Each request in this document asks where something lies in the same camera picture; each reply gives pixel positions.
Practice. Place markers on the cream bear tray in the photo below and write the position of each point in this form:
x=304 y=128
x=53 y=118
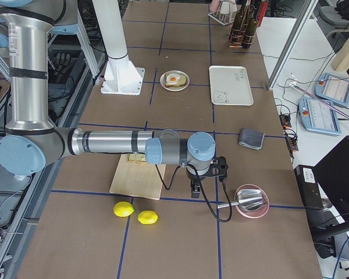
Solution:
x=229 y=85

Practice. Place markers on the black monitor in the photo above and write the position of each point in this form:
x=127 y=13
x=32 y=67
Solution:
x=332 y=174

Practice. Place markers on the far blue teach pendant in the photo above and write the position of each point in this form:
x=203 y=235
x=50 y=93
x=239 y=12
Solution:
x=333 y=88

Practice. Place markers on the black computer box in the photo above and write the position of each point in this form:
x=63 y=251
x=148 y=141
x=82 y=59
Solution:
x=308 y=187

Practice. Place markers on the yellow lemon half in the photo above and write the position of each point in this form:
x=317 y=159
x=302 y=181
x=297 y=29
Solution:
x=147 y=217

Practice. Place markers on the dark wine bottle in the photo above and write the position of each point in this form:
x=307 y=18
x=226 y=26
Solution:
x=252 y=24
x=238 y=22

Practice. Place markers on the wooden cutting board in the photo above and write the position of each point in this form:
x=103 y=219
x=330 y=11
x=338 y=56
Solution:
x=136 y=179

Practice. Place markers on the blue teach pendant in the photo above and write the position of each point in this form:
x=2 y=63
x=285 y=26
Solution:
x=318 y=117
x=333 y=88

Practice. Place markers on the metal scoop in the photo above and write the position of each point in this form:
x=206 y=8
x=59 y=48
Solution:
x=247 y=200

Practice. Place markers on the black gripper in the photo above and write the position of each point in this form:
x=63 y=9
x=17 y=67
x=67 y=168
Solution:
x=192 y=177

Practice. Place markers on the aluminium frame post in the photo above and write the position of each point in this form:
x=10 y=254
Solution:
x=306 y=11

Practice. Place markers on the pink bowl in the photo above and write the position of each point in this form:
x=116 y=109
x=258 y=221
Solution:
x=258 y=213

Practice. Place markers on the copper wire bottle rack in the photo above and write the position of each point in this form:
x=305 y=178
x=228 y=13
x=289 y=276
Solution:
x=240 y=38

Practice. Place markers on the whole yellow lemon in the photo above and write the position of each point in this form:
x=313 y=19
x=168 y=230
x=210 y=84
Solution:
x=123 y=209

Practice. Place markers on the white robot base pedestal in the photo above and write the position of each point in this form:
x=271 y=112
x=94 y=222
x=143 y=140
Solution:
x=121 y=77

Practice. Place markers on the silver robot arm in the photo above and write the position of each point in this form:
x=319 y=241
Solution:
x=32 y=142

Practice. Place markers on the dark wine bottle near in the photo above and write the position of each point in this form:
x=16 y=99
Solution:
x=252 y=24

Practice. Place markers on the dark wine bottle far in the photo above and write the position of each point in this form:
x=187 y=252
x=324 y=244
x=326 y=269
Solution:
x=238 y=22

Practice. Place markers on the fried egg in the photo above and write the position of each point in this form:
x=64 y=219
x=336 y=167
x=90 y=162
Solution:
x=172 y=79

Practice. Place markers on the white round plate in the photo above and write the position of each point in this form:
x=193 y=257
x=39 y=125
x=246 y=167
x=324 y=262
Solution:
x=162 y=81

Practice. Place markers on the grey folded cloth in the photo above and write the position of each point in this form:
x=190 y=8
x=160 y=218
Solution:
x=250 y=138

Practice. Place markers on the near blue teach pendant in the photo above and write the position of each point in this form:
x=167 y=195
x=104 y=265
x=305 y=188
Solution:
x=318 y=117

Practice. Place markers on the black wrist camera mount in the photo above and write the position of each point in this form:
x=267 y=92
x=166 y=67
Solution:
x=218 y=168

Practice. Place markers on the white wire cup rack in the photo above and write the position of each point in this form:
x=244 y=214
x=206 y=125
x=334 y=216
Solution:
x=223 y=11

